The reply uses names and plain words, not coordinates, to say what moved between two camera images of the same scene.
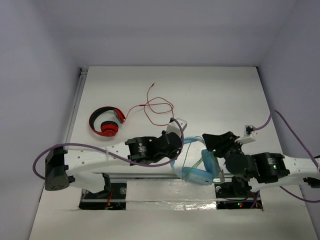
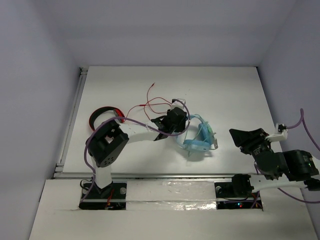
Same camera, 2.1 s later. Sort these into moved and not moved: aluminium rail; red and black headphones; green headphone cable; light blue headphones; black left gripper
Moved: light blue headphones; green headphone cable; black left gripper
Not moved: red and black headphones; aluminium rail
